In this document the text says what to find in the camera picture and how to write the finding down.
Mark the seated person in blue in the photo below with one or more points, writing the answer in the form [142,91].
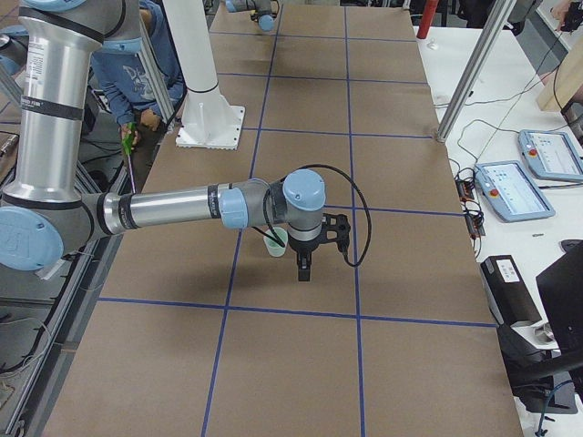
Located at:
[124,80]

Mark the far teach pendant tablet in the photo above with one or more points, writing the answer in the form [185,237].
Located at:
[551,155]

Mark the black box on table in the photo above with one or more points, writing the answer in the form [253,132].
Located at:
[508,297]

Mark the aluminium frame post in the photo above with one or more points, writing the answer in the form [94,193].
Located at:
[494,25]

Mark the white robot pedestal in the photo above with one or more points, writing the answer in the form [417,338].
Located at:
[207,118]

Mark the teach pendant tablet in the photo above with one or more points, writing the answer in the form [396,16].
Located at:
[511,192]
[551,155]

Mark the black monitor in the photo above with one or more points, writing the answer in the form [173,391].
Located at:
[545,381]

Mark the near teach pendant tablet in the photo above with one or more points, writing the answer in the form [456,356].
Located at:
[511,192]

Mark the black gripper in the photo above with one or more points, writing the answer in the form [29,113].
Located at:
[302,247]

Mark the clear plastic piece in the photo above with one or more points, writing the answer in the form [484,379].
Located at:
[432,45]

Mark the green handled tool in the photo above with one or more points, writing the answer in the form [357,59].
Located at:
[127,143]

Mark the green plastic cup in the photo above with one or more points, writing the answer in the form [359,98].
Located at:
[276,241]

